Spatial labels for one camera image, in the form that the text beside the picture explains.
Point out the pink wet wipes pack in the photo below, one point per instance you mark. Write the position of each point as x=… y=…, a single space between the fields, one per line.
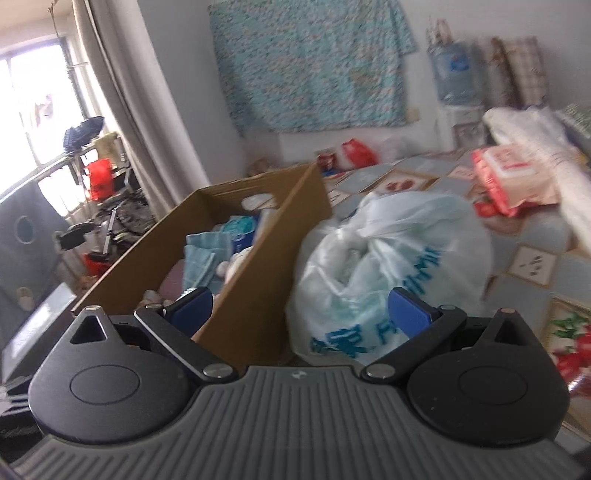
x=514 y=179

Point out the rolled patterned mats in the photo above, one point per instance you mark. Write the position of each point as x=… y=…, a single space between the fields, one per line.
x=512 y=72

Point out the light blue towel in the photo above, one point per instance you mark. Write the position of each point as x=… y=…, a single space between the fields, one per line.
x=208 y=253

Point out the white folded quilt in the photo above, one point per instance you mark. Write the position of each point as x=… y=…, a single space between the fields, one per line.
x=543 y=136

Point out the white blue-print plastic bag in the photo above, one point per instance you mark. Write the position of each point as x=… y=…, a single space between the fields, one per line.
x=433 y=245

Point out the blue water bottle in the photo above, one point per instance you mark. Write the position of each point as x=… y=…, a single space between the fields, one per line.
x=454 y=74

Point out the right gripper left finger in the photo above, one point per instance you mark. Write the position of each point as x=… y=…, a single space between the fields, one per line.
x=172 y=328

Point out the red tin can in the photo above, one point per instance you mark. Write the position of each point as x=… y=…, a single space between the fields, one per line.
x=326 y=160

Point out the green floral pillow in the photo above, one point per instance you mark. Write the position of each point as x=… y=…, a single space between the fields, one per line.
x=577 y=118

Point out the clear plastic bag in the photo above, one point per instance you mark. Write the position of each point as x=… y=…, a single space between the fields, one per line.
x=397 y=148

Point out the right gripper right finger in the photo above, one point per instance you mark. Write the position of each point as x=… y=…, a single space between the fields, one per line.
x=426 y=327

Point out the grey curtain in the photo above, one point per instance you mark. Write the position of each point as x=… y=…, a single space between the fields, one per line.
x=124 y=62

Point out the pink plush doll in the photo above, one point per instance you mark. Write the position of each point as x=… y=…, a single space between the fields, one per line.
x=226 y=269

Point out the red plastic bag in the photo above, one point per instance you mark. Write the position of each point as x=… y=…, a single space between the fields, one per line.
x=359 y=154

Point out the brown cardboard box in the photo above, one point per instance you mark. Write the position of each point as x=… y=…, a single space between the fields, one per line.
x=247 y=325

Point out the teal floral wall cloth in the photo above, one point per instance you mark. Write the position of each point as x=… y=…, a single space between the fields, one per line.
x=307 y=66

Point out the white water dispenser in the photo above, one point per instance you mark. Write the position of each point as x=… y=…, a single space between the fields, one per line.
x=462 y=127

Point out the pink sponge cloth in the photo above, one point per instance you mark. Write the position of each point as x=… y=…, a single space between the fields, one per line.
x=171 y=286

